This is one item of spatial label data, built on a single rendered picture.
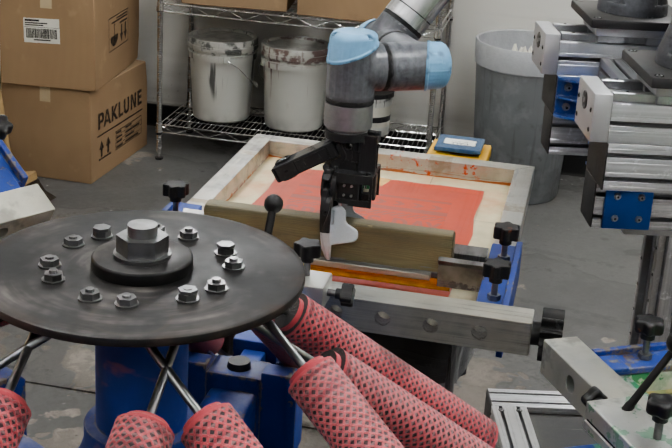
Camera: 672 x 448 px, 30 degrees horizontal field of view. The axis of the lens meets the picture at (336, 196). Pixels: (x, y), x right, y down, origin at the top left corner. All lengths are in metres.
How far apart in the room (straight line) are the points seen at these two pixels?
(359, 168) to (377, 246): 0.13
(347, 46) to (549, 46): 0.94
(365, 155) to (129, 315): 0.93
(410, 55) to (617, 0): 0.95
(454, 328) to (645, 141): 0.70
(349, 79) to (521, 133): 3.35
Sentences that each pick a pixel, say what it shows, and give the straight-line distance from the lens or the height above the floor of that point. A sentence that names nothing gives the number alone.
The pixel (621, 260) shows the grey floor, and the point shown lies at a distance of 4.87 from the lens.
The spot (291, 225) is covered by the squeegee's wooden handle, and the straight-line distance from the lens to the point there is 2.00.
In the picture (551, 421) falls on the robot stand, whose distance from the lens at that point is 3.23.
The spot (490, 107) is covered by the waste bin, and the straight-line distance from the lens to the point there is 5.22.
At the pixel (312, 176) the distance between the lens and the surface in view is 2.51.
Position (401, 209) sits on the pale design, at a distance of 2.36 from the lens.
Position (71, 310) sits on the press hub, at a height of 1.31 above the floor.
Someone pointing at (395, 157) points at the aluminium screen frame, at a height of 0.99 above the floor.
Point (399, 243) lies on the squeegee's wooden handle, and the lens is 1.97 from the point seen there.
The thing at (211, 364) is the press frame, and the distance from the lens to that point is 1.57.
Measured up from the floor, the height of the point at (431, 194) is 0.96.
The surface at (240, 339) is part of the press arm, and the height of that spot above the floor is 1.04.
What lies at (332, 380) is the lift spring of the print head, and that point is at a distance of 1.10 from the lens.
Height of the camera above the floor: 1.76
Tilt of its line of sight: 20 degrees down
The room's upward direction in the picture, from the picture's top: 3 degrees clockwise
